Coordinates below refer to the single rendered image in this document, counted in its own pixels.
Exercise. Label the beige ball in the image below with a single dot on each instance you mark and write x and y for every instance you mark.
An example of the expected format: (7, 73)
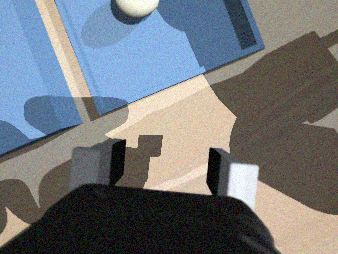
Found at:
(137, 8)

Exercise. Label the blue square plate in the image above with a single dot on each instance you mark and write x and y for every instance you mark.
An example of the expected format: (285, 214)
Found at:
(35, 99)

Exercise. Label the blue rimmed tray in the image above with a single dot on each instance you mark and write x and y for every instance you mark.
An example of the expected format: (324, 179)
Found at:
(124, 57)

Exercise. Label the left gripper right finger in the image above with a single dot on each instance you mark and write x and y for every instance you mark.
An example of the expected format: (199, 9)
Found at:
(228, 176)

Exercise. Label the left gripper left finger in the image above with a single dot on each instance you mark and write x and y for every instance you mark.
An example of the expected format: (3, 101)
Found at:
(100, 164)

